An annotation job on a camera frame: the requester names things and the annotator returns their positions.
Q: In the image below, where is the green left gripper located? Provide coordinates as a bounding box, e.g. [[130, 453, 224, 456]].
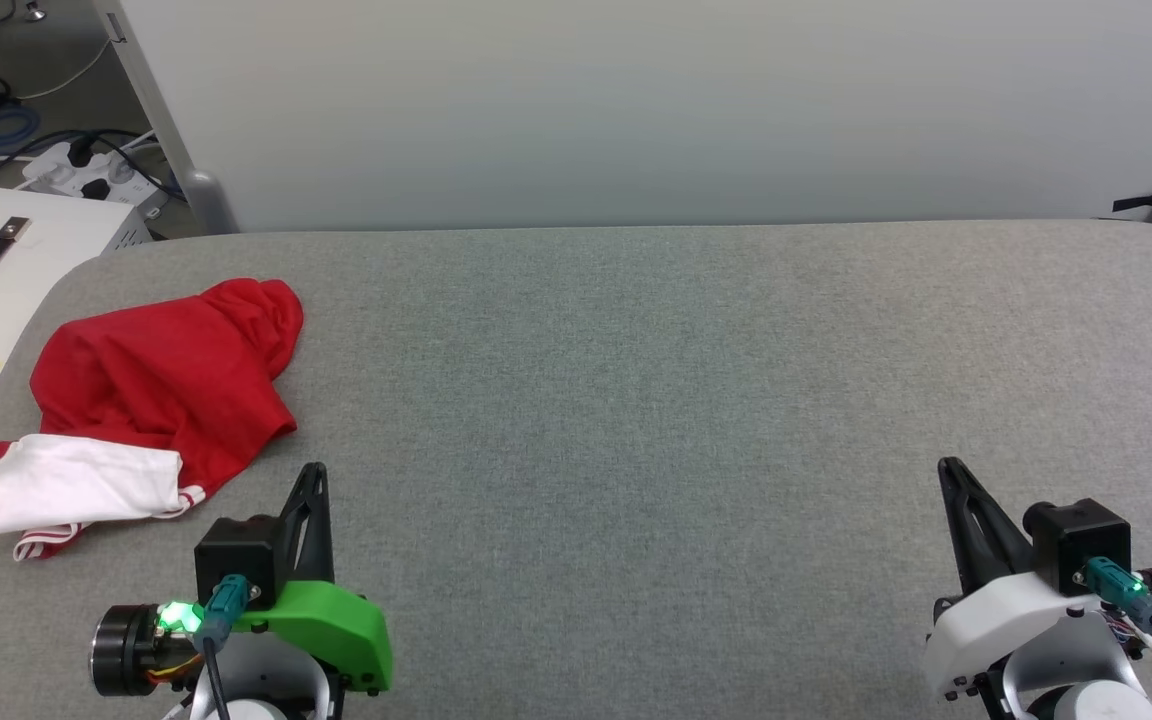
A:
[[234, 463, 394, 694]]

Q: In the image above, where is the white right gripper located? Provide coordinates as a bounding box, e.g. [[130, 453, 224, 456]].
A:
[[924, 458, 1134, 699]]

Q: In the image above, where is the red and white shirt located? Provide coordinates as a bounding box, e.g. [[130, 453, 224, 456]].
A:
[[0, 278, 305, 561]]

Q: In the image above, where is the grey partition foot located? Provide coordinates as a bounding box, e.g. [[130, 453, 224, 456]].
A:
[[181, 170, 240, 236]]

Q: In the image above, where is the white power supply box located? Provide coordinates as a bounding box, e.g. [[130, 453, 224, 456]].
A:
[[0, 183, 152, 461]]

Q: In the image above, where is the white power strip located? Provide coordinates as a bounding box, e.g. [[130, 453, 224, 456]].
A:
[[21, 140, 169, 219]]

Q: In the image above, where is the white partition panel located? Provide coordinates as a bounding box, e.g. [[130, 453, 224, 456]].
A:
[[96, 0, 1152, 233]]

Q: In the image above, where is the left arm teal-plug cable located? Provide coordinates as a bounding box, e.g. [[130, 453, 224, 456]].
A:
[[198, 575, 257, 720]]

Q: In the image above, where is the arm teal-plug cable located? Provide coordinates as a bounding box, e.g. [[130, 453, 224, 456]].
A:
[[198, 575, 257, 720], [1076, 557, 1152, 701]]

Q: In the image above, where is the right arm teal-plug cable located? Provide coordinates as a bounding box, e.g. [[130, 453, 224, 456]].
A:
[[1076, 557, 1152, 701]]

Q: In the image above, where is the white floor cable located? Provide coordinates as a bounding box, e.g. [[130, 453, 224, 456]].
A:
[[16, 38, 115, 103]]

